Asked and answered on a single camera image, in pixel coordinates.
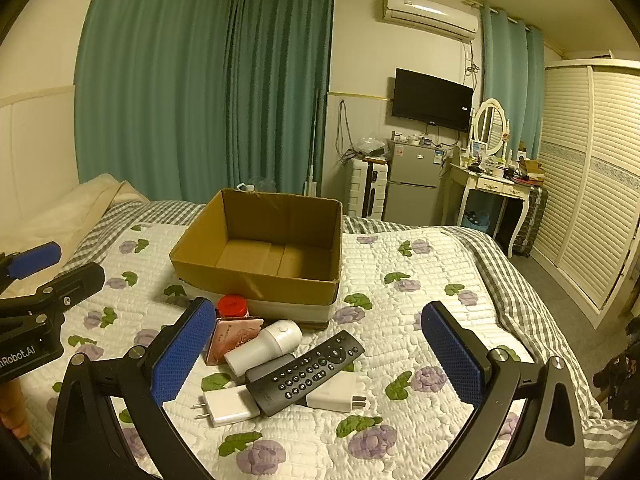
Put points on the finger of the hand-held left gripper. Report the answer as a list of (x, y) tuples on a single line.
[(75, 280), (35, 257)]

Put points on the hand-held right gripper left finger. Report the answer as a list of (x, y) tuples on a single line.
[(180, 352)]

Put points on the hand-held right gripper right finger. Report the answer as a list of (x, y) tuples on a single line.
[(452, 355)]

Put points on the pink card box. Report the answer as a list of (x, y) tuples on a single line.
[(232, 337)]

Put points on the red lidded jar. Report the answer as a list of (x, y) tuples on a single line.
[(232, 306)]

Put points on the white charger plug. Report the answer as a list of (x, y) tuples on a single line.
[(230, 406), (332, 392)]

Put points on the white cylindrical bottle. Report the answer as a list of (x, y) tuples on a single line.
[(265, 347)]

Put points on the dark grey remote control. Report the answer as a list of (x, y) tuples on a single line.
[(265, 371)]

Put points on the black remote control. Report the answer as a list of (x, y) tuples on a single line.
[(310, 367)]

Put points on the brown cardboard box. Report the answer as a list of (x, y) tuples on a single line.
[(300, 290)]

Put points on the person's left hand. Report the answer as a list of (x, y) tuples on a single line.
[(11, 405)]

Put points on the cream blanket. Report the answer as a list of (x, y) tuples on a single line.
[(60, 210)]

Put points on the white padded headboard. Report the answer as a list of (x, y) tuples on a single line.
[(35, 145)]

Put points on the blue basket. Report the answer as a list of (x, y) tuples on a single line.
[(475, 221)]

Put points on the dark suitcase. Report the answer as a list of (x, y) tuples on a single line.
[(532, 220)]

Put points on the dark cloth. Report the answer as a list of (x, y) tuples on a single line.
[(620, 375)]

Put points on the silver fridge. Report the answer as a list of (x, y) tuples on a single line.
[(412, 185)]

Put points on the white dressing table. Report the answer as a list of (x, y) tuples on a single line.
[(492, 185)]

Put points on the white suitcase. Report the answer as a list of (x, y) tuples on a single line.
[(362, 190)]

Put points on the brown boxes stack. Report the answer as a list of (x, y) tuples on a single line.
[(531, 167)]

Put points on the white louvred wardrobe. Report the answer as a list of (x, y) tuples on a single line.
[(590, 185)]

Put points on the wide green curtain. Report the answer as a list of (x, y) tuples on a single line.
[(175, 85)]

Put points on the clear plastic bag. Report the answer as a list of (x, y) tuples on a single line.
[(372, 145)]

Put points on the oval white mirror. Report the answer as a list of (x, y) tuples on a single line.
[(491, 127)]

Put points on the white pole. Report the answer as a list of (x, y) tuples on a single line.
[(312, 160)]

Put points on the narrow green curtain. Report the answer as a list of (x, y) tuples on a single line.
[(510, 85)]

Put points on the white air conditioner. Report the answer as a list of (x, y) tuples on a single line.
[(430, 12)]

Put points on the black wall television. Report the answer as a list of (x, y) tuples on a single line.
[(432, 100)]

